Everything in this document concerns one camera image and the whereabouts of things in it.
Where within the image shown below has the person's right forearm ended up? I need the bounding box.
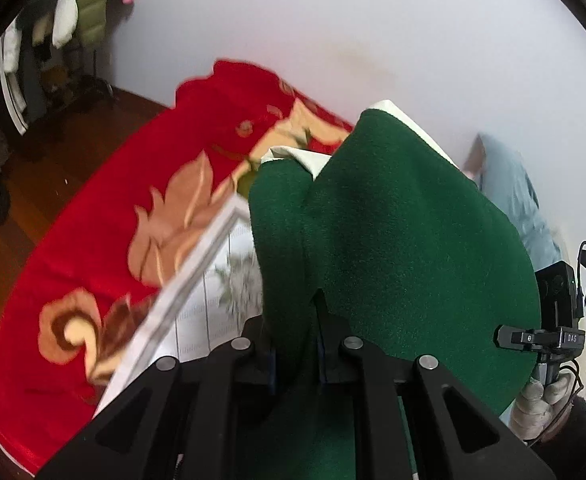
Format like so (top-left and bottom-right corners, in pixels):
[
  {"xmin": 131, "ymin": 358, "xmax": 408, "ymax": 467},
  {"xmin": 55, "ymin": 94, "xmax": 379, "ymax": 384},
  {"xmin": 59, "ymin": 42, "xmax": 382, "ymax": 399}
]
[{"xmin": 532, "ymin": 394, "xmax": 586, "ymax": 480}]

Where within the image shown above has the white puffer jacket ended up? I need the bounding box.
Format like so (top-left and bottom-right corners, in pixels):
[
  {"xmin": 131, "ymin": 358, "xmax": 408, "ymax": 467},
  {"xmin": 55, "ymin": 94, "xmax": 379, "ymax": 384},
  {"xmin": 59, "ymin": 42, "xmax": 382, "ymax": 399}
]
[{"xmin": 50, "ymin": 0, "xmax": 82, "ymax": 50}]

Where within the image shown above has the white hanging garment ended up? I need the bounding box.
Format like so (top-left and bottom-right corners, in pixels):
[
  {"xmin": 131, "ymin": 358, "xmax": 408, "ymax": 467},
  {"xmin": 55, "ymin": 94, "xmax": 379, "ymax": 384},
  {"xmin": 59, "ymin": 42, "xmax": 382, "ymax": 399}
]
[{"xmin": 0, "ymin": 24, "xmax": 30, "ymax": 137}]

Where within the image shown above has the person's right hand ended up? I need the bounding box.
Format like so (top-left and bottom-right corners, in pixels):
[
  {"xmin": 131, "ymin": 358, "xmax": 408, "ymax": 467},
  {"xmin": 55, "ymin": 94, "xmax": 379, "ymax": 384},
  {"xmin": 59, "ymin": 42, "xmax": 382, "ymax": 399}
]
[{"xmin": 509, "ymin": 372, "xmax": 574, "ymax": 444}]

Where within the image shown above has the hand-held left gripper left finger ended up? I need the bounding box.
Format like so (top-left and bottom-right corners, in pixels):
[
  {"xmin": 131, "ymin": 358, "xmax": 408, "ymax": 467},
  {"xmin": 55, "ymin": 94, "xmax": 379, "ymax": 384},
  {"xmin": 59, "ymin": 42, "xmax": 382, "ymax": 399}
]
[{"xmin": 35, "ymin": 315, "xmax": 278, "ymax": 480}]

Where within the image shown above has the green and white jacket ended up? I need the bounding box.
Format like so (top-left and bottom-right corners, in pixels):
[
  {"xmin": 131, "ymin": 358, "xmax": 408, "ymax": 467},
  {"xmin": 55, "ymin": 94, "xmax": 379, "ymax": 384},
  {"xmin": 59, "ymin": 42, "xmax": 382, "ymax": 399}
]
[{"xmin": 247, "ymin": 99, "xmax": 542, "ymax": 480}]

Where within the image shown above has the red floral blanket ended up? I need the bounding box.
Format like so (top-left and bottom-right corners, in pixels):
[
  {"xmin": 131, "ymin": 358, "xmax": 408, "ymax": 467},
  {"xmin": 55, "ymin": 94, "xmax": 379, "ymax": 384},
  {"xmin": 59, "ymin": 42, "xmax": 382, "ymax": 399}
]
[{"xmin": 0, "ymin": 59, "xmax": 360, "ymax": 476}]

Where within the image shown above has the green puffer vest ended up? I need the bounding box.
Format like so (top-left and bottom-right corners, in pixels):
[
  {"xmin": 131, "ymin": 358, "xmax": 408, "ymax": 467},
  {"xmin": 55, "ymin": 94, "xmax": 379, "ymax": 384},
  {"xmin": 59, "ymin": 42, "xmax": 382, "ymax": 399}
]
[{"xmin": 75, "ymin": 0, "xmax": 112, "ymax": 47}]

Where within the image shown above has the black clothes rack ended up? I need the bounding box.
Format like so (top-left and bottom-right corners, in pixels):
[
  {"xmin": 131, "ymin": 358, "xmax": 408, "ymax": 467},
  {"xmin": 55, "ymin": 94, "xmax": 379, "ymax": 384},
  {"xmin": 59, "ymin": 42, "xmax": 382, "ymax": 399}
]
[{"xmin": 37, "ymin": 42, "xmax": 116, "ymax": 113}]

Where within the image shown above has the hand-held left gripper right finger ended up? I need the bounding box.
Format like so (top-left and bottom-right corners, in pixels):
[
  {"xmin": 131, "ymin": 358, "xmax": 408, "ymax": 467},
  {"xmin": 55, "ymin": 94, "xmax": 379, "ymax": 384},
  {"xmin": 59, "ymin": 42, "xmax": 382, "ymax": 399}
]
[{"xmin": 315, "ymin": 292, "xmax": 558, "ymax": 480}]

